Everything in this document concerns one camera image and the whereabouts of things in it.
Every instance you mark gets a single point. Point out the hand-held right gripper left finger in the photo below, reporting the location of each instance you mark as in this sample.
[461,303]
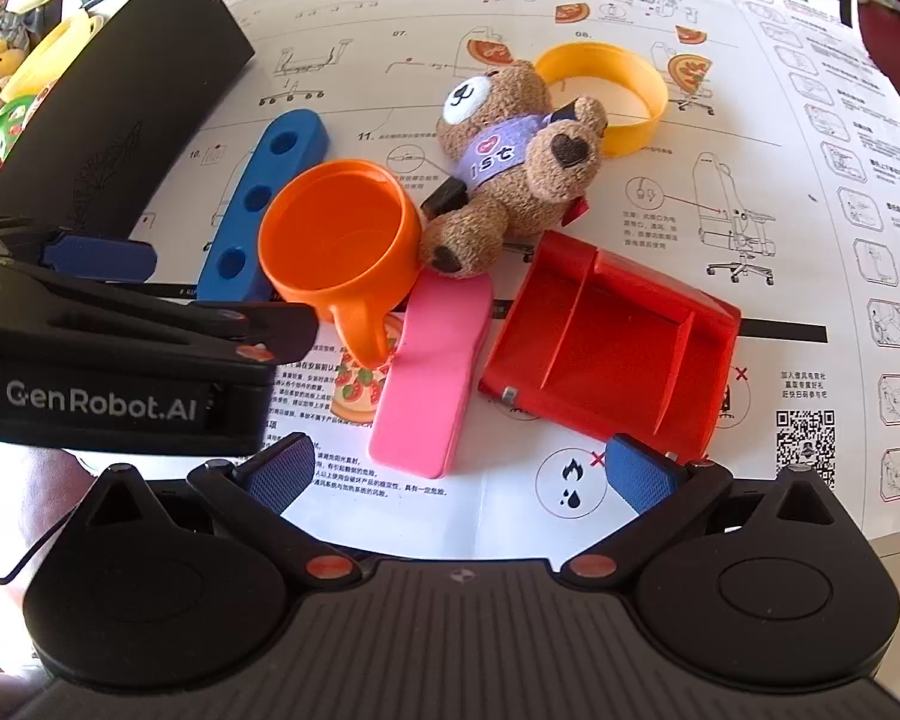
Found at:
[285,469]

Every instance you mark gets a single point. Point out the pink plastic shoe sole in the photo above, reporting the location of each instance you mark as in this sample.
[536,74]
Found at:
[420,405]

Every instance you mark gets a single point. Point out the printed instruction sheet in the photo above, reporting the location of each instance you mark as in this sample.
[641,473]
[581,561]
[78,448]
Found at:
[795,240]

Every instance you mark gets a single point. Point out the orange plastic cup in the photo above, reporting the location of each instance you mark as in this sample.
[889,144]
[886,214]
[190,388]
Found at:
[330,232]

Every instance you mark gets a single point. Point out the blue block with holes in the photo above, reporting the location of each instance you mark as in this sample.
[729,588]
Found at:
[270,165]

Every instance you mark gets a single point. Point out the red plastic phone stand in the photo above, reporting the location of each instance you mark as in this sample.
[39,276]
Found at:
[570,345]

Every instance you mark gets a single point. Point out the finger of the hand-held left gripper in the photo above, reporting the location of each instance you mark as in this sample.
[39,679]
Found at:
[285,326]
[97,259]

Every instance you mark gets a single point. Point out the black box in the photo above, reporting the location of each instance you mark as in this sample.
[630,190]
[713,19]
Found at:
[120,90]

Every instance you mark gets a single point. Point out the yellow plastic toy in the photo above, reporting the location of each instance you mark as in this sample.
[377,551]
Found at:
[45,52]

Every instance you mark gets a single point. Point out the brown teddy bear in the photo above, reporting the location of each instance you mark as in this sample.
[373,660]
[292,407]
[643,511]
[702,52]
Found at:
[510,195]

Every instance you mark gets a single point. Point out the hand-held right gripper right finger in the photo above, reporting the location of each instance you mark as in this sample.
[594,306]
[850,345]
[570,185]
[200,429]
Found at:
[641,469]

